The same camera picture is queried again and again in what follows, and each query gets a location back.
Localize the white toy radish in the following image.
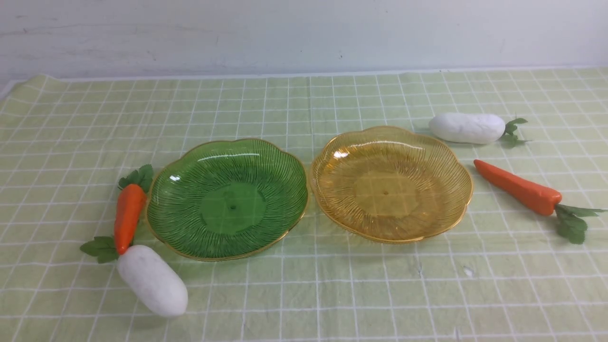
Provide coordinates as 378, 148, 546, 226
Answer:
80, 236, 189, 318
428, 113, 528, 149

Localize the orange toy carrot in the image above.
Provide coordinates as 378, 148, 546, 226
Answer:
473, 159, 607, 245
114, 164, 154, 255

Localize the amber ribbed plastic plate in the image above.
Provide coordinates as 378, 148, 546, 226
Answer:
309, 126, 474, 244

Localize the green ribbed plastic plate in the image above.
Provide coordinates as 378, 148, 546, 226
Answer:
144, 138, 309, 262

